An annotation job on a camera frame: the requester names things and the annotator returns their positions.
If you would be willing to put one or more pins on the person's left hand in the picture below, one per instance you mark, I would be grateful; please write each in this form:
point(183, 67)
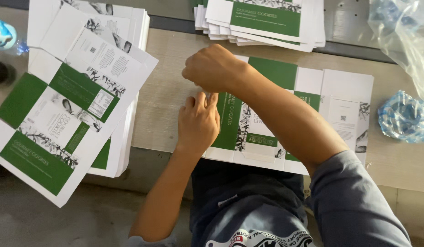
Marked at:
point(197, 125)

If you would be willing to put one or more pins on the person's right hand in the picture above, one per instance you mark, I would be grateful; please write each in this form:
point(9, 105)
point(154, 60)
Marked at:
point(215, 67)

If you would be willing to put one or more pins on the person's right fingers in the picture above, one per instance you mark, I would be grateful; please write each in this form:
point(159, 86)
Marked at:
point(198, 79)

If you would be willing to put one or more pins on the green white cookie carton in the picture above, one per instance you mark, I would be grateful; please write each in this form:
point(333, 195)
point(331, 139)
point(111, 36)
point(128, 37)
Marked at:
point(338, 103)

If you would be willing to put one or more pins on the small stack of flat cartons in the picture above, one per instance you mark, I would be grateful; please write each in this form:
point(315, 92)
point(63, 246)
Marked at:
point(266, 20)

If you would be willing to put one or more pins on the large stack of flat cartons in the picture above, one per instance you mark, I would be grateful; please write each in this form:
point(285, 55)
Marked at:
point(78, 89)

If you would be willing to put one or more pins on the person's blue printed shirt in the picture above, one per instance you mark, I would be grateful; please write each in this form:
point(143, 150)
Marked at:
point(253, 205)

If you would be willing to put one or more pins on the plastic bottle with colourful label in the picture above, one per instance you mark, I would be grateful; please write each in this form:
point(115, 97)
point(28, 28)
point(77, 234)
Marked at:
point(2, 34)

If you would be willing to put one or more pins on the crumpled blue plastic wrap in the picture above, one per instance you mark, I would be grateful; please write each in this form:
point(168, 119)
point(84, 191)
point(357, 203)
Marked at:
point(404, 118)

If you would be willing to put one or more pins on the clear plastic bag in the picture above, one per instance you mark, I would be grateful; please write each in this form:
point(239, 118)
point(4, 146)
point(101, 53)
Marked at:
point(404, 37)

